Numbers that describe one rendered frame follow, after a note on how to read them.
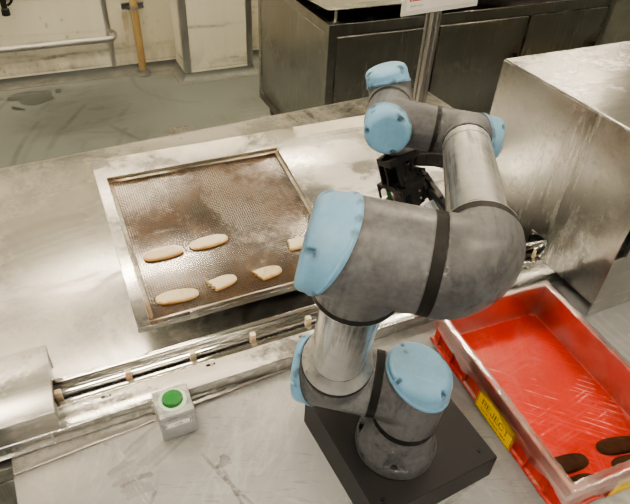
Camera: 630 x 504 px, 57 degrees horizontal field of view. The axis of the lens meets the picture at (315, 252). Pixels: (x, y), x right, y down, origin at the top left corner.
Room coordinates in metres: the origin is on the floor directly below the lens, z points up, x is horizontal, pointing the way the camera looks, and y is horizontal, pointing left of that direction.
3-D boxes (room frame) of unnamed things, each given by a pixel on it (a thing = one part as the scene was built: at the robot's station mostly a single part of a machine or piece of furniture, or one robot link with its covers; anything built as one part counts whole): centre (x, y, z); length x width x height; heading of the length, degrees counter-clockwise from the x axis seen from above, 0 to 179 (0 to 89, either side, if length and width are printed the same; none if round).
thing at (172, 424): (0.68, 0.26, 0.84); 0.08 x 0.08 x 0.11; 27
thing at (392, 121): (0.87, -0.12, 1.43); 0.11 x 0.11 x 0.08; 82
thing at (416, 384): (0.61, -0.18, 1.06); 0.13 x 0.12 x 0.14; 82
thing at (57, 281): (1.50, 0.06, 0.41); 1.80 x 1.16 x 0.82; 120
